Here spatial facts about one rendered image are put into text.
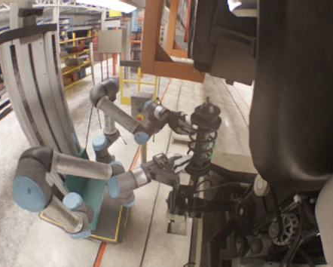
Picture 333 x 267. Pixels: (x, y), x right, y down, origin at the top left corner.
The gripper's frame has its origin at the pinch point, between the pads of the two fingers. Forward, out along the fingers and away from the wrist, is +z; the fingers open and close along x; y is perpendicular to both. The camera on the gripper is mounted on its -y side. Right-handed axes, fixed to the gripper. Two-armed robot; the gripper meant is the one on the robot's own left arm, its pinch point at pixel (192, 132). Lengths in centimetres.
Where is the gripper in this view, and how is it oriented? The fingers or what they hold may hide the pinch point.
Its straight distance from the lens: 64.6
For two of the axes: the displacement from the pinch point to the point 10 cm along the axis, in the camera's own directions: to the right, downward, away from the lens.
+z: 6.5, 4.4, -6.2
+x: -1.2, 8.6, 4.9
